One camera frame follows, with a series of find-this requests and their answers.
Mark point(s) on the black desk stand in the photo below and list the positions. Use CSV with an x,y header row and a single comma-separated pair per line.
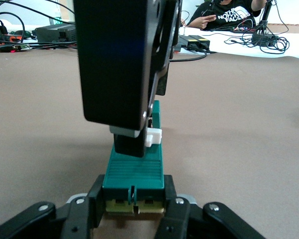
x,y
263,38

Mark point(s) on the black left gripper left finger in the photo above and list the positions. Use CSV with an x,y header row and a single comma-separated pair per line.
x,y
74,219

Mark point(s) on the red circuit board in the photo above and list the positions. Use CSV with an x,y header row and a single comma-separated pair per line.
x,y
242,30

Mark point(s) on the person in black shirt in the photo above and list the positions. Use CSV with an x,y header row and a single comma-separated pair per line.
x,y
229,17

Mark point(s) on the black power adapter yellow label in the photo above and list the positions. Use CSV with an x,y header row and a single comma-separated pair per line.
x,y
201,41
184,41

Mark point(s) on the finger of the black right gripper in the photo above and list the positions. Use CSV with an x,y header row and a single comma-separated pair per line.
x,y
129,145
168,37

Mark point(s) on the brown paper table cover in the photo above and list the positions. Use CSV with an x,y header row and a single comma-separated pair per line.
x,y
238,149

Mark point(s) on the black power supply box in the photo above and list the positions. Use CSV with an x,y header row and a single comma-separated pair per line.
x,y
54,33

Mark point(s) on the orange black tool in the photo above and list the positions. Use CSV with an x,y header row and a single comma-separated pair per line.
x,y
5,38

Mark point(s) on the green load switch white lever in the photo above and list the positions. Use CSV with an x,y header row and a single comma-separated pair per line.
x,y
134,171

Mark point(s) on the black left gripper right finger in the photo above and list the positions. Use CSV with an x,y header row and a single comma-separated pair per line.
x,y
179,219

